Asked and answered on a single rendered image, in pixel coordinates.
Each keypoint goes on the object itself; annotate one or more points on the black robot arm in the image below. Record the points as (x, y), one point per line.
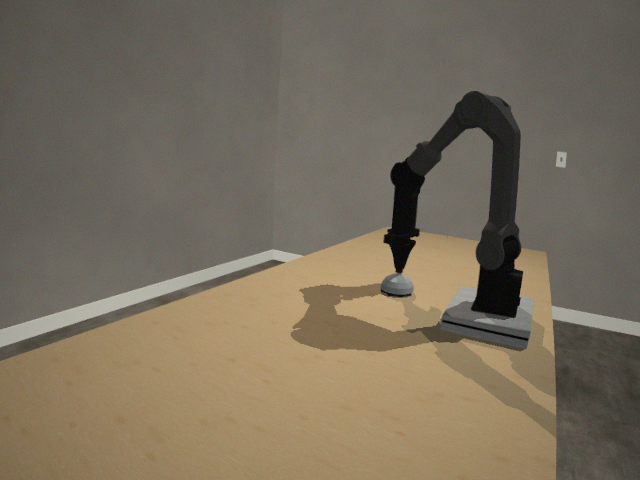
(498, 291)

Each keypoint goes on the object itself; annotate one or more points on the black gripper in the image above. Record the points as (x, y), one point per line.
(403, 225)

